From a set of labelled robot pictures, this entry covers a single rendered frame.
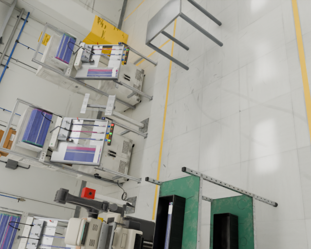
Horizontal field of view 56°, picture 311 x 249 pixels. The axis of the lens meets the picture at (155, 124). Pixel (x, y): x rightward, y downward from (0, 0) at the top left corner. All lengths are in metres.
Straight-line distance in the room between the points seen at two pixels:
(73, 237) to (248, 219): 1.40
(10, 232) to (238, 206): 2.74
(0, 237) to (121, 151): 1.98
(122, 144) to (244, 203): 2.68
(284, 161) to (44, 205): 4.28
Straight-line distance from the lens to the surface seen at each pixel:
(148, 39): 4.20
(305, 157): 2.82
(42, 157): 4.37
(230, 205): 2.66
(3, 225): 4.13
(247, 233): 2.53
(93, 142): 4.29
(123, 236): 2.89
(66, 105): 6.45
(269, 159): 2.99
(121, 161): 4.70
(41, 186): 5.87
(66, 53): 5.10
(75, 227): 2.64
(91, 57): 5.20
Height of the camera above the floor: 2.37
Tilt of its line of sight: 31 degrees down
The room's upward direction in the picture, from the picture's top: 65 degrees counter-clockwise
